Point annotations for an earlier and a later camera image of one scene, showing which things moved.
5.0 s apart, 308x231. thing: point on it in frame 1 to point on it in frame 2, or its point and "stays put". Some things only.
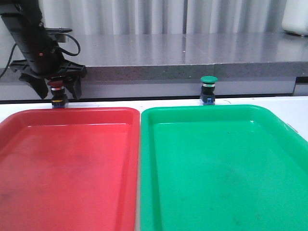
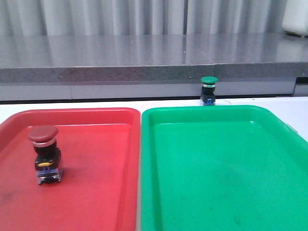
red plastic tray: (70, 169) stays put
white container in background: (295, 17) stays put
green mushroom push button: (208, 96) stays put
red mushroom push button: (58, 96) to (48, 159)
